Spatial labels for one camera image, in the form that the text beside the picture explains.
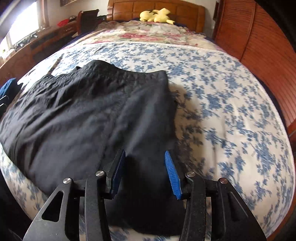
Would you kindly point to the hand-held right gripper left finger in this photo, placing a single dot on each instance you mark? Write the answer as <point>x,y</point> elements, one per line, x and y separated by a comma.
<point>116,177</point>

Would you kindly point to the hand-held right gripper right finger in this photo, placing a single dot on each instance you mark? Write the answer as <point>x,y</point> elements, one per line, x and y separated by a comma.
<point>172,178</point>

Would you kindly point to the black jacket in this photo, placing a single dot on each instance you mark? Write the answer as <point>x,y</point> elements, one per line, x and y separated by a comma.
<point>81,115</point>

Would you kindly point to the blue floral bed sheet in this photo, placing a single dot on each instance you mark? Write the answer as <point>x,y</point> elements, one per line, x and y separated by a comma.
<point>231,104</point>

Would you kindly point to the folded blue cloth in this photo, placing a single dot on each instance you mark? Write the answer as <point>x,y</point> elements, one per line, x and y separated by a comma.
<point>9,87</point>

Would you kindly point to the pink floral quilt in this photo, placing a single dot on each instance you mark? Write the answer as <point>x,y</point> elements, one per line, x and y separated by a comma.
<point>143,32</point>

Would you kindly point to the long wooden desk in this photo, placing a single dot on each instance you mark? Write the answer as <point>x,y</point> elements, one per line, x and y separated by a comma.
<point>23,60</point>

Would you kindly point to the dark wooden chair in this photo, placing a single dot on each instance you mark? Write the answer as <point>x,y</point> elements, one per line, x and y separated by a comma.
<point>89,20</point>

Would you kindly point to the wooden louvred wardrobe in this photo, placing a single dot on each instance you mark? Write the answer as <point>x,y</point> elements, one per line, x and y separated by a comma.
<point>261,46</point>

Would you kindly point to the yellow plush toy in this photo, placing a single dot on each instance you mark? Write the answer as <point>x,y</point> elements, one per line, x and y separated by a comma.
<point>157,16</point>

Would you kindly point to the red container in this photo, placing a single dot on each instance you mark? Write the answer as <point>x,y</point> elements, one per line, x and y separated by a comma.
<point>63,22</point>

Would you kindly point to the wooden headboard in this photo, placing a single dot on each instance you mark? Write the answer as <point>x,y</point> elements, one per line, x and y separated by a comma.
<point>185,11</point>

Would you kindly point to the bright window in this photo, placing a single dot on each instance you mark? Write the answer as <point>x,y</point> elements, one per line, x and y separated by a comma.
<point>25,25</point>

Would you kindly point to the wall picture frame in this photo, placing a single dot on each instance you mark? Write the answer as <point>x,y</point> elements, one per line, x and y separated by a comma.
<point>69,2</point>

